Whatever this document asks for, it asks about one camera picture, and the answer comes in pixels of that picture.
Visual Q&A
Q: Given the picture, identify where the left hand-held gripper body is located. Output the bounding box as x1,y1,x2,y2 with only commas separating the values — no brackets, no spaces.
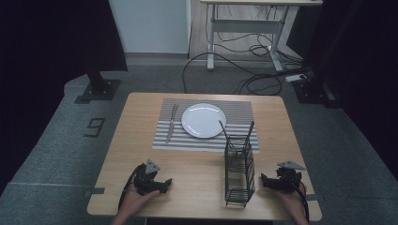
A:
133,158,164,197

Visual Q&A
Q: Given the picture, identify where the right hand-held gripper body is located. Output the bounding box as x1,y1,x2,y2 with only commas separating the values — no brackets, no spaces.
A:
268,160,307,193

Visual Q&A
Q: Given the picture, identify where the person's right hand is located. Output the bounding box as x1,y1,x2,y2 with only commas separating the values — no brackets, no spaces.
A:
275,183,310,218

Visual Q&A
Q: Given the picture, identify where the grey tape strip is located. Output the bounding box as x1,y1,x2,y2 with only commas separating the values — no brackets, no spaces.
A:
305,193,327,203
84,186,106,198

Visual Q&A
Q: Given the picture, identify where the silver table knife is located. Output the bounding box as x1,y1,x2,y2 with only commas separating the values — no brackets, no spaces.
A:
165,103,179,144

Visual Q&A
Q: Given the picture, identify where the white round plate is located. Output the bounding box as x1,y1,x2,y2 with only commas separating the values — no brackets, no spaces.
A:
180,102,227,140

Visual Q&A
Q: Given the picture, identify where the grey striped placemat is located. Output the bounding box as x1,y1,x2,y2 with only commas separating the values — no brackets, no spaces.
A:
151,97,260,155

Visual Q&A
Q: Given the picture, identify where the white power strip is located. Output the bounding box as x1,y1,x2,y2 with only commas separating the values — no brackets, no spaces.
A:
284,73,308,83

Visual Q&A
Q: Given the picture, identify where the black stand base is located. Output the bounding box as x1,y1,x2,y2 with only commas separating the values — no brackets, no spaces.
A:
74,62,122,105

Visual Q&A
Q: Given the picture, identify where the dark curtain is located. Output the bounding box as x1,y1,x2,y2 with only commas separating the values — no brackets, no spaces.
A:
0,0,129,196
285,0,398,173

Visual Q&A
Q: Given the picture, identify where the white cabinet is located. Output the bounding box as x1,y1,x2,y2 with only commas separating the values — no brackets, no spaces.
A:
108,0,192,54

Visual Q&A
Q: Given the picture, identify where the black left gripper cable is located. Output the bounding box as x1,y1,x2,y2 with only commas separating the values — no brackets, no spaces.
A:
117,164,146,211

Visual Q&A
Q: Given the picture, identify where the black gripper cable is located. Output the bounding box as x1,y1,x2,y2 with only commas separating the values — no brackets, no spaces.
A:
117,164,146,211
289,178,311,223

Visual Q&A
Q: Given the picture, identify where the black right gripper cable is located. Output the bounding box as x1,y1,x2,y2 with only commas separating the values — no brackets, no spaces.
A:
289,178,311,223

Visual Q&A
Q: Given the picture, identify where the black wire cutlery holder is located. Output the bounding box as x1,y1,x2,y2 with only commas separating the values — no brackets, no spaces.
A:
223,134,256,209

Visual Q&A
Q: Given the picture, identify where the thick dark-handled utensil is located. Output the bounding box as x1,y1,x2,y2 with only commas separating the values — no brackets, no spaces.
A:
241,120,255,154

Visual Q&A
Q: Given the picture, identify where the thin dark-handled utensil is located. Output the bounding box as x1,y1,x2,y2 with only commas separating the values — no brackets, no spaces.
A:
218,119,235,152

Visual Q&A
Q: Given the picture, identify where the black stand with base plate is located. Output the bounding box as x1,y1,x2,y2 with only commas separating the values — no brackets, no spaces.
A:
292,55,342,110

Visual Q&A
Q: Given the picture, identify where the bundle of black cables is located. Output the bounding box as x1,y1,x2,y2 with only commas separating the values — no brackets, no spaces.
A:
205,4,309,74

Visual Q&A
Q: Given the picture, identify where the long black floor cable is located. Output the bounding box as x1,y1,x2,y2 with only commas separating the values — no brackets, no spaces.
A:
181,51,283,97

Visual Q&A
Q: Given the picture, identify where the white desk with metal frame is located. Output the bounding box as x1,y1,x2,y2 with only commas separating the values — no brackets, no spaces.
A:
200,0,324,73

